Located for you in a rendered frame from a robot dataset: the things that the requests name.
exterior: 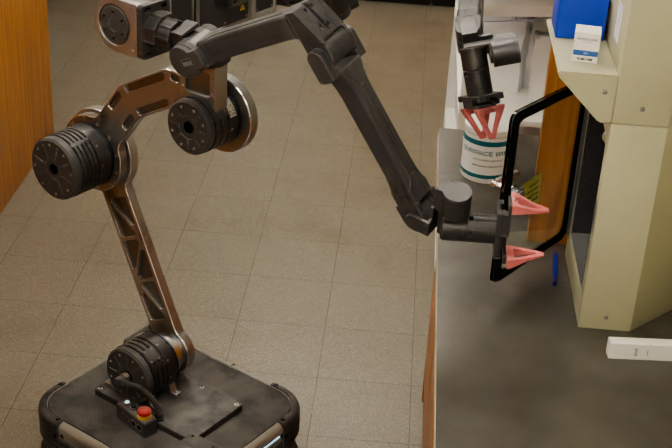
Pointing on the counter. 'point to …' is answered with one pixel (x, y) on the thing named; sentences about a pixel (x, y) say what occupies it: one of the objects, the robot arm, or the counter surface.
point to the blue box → (579, 8)
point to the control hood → (587, 76)
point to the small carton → (586, 43)
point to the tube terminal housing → (632, 164)
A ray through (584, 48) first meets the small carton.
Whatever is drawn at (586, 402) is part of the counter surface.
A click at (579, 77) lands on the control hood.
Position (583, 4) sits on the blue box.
